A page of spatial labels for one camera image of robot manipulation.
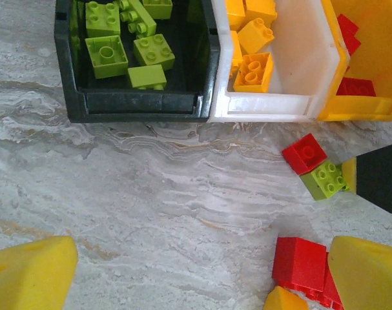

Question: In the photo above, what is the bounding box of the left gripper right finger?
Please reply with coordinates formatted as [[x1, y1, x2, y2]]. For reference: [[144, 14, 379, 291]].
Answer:
[[327, 235, 392, 310]]

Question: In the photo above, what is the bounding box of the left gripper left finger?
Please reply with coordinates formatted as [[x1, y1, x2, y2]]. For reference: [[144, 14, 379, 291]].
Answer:
[[0, 235, 79, 310]]

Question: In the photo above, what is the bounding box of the red square lego brick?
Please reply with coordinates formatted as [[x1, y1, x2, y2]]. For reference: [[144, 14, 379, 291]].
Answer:
[[336, 76, 377, 98], [336, 13, 360, 38], [282, 132, 329, 176], [342, 32, 362, 57]]

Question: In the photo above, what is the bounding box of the yellow square lego brick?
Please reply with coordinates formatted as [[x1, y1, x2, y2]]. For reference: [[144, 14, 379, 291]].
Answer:
[[225, 0, 248, 32], [232, 52, 274, 94], [262, 285, 310, 310], [229, 30, 245, 80], [245, 0, 278, 22], [236, 17, 276, 55]]

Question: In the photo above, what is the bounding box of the green square lego brick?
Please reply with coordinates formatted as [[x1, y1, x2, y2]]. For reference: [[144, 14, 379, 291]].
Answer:
[[299, 160, 351, 202], [85, 34, 129, 80], [132, 33, 176, 71], [127, 63, 168, 90], [85, 1, 121, 38], [142, 0, 174, 20]]

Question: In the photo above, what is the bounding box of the long green lego brick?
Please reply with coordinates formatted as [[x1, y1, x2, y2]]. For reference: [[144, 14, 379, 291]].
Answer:
[[119, 0, 158, 39]]

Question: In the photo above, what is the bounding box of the large red lego brick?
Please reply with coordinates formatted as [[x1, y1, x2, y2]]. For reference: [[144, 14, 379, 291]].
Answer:
[[272, 236, 345, 310]]

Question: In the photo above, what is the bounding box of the yellow-orange plastic bin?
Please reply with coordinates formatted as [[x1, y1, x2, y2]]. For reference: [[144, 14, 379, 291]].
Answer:
[[316, 0, 392, 123]]

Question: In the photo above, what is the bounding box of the white plastic bin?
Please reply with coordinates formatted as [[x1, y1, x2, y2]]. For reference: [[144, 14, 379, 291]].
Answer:
[[208, 0, 350, 123]]

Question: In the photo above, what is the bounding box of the black plastic bin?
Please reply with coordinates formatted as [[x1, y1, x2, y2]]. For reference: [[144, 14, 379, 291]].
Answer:
[[53, 0, 221, 124]]

